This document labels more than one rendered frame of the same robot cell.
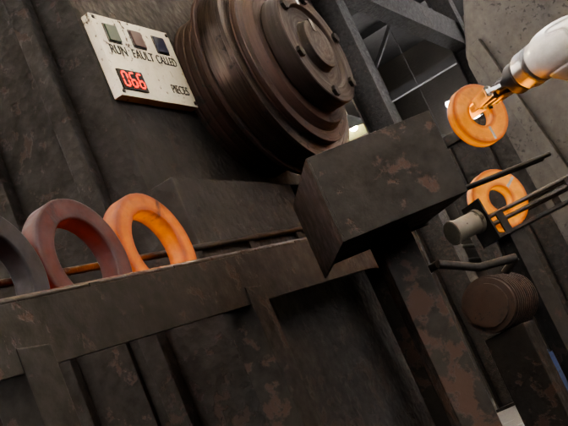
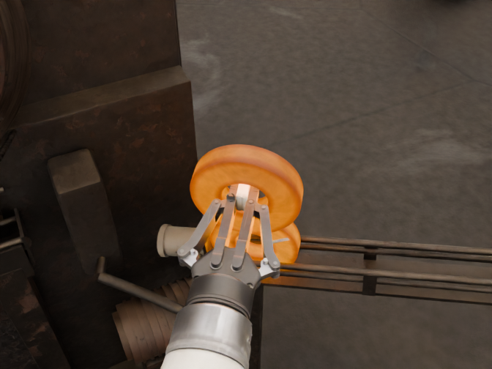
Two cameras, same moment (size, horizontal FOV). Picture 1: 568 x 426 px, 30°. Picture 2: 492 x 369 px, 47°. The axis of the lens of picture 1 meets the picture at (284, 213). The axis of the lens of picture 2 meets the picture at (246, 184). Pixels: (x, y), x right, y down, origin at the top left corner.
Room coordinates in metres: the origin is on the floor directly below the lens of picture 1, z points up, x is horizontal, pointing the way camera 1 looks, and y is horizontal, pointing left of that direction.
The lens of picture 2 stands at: (2.10, -0.87, 1.48)
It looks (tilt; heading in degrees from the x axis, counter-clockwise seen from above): 46 degrees down; 39
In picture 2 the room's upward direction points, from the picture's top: straight up
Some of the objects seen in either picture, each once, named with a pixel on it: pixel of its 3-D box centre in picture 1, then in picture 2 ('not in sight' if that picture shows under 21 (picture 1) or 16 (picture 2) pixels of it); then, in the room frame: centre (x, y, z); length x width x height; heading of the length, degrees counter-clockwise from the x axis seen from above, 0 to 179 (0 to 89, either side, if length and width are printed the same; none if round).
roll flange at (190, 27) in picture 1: (246, 90); not in sight; (2.26, -0.03, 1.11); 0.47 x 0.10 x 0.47; 154
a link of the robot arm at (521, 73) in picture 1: (532, 67); (211, 340); (2.31, -0.64, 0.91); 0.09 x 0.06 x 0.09; 120
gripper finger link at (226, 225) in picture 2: (492, 95); (224, 236); (2.43, -0.56, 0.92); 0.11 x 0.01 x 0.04; 31
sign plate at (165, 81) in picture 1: (142, 63); not in sight; (1.96, 0.14, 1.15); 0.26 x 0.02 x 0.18; 154
